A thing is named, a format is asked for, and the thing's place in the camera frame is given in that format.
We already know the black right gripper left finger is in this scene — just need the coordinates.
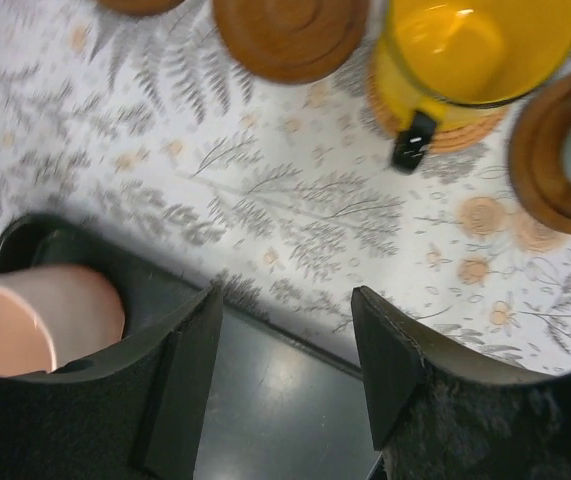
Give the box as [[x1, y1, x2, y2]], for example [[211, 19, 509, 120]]
[[0, 287, 222, 479]]

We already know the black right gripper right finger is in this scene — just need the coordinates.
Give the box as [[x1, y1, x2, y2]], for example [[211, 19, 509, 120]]
[[351, 286, 571, 479]]

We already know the light pink mug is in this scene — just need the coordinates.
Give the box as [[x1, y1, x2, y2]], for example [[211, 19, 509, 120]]
[[0, 264, 125, 377]]

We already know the brown wooden coaster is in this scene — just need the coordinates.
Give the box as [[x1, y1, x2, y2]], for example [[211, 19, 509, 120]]
[[97, 0, 183, 16], [212, 0, 370, 84], [507, 74, 571, 234]]

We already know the woven rattan coaster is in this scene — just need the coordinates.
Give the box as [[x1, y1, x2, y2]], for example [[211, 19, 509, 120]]
[[366, 61, 509, 154]]

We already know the yellow glass cup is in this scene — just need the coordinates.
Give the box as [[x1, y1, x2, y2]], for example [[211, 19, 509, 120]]
[[372, 0, 571, 175]]

